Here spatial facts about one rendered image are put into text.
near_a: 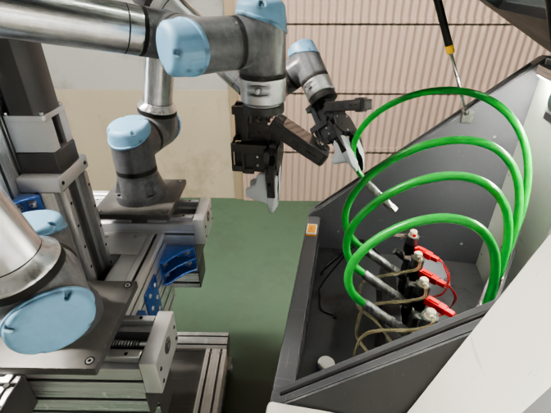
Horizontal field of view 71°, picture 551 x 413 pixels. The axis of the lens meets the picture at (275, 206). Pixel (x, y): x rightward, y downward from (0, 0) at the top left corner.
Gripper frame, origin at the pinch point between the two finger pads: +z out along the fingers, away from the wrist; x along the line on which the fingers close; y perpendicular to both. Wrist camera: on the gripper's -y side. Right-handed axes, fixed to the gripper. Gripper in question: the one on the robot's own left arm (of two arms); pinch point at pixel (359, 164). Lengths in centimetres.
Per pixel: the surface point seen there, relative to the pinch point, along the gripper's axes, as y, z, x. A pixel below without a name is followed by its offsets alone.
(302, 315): 17.8, 27.8, 19.2
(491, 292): -22.9, 31.7, 17.5
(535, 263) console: -35, 26, 32
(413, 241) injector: -5.6, 21.4, 1.6
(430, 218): -23.3, 17.7, 26.7
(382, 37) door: 46, -102, -165
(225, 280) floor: 153, 10, -55
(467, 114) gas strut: -18.5, -3.0, -26.9
